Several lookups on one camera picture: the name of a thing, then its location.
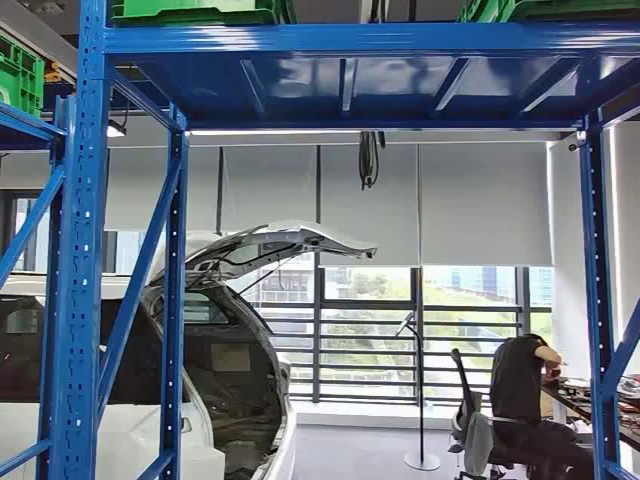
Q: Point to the grey jacket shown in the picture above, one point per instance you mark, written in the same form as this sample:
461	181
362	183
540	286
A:
477	444

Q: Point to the yellow hoist trolley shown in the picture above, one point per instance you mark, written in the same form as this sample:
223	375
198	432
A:
52	71

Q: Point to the black window frame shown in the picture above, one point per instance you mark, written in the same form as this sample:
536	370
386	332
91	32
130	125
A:
317	344

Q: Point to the person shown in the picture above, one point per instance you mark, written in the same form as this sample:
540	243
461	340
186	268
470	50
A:
515	378

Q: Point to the white car tailgate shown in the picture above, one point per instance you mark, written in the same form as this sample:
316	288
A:
280	238

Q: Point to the grey roller blind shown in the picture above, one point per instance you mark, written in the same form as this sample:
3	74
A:
135	185
345	218
270	185
484	205

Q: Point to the black window railing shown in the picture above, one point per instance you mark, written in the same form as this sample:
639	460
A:
370	305

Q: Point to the white car body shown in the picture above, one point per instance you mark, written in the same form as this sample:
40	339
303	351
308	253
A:
130	444

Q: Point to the long ceiling light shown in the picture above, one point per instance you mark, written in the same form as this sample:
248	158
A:
350	132
115	130

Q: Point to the black office chair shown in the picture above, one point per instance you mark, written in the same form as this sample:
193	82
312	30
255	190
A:
461	381

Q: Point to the blue metal shelf rack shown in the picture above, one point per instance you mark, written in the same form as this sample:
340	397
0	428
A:
75	265

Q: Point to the black desk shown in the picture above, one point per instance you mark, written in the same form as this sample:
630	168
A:
564	396

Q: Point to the white security camera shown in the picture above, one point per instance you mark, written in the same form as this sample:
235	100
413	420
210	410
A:
577	140

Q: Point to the black floor stand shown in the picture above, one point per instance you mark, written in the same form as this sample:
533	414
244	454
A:
421	397

